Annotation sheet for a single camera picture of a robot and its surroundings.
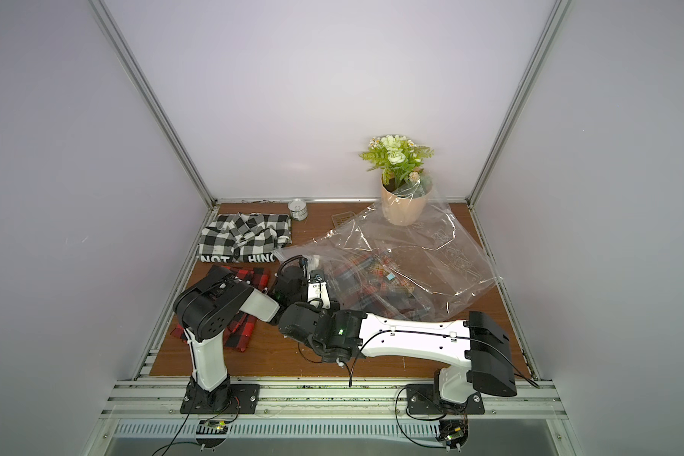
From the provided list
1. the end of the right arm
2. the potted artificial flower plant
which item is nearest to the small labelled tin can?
the potted artificial flower plant

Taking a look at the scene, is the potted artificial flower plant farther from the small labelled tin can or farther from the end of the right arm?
the end of the right arm

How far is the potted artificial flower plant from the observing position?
940mm
